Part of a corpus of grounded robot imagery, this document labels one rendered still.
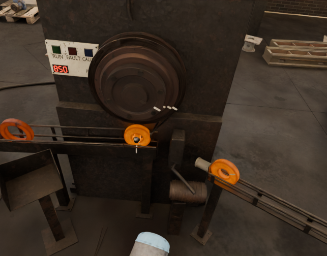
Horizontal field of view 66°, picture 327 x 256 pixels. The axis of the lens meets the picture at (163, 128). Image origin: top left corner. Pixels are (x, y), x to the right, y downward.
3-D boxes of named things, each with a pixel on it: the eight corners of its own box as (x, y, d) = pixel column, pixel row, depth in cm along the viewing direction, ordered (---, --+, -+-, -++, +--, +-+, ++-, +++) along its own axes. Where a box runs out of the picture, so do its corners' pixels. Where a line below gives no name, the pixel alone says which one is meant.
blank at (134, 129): (121, 126, 145) (119, 130, 143) (146, 122, 142) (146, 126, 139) (129, 145, 155) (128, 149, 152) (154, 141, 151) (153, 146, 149)
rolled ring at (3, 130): (-8, 125, 144) (-5, 121, 147) (12, 147, 155) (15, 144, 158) (18, 119, 140) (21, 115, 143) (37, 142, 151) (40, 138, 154)
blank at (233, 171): (219, 181, 146) (216, 185, 144) (209, 158, 142) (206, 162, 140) (243, 183, 134) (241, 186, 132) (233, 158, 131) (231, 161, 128)
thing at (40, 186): (32, 234, 174) (-5, 165, 127) (70, 217, 185) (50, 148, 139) (38, 261, 161) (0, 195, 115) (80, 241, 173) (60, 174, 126)
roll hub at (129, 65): (123, 50, 105) (178, 84, 114) (96, 96, 121) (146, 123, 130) (121, 56, 101) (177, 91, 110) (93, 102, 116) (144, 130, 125)
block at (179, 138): (168, 155, 164) (172, 127, 148) (180, 156, 164) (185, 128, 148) (167, 167, 156) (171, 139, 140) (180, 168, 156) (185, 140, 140)
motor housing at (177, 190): (164, 219, 190) (171, 174, 155) (193, 222, 190) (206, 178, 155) (163, 236, 180) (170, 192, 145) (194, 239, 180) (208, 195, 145)
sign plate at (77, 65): (53, 72, 135) (46, 39, 124) (101, 76, 135) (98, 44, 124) (52, 74, 133) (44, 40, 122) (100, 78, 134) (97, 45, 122)
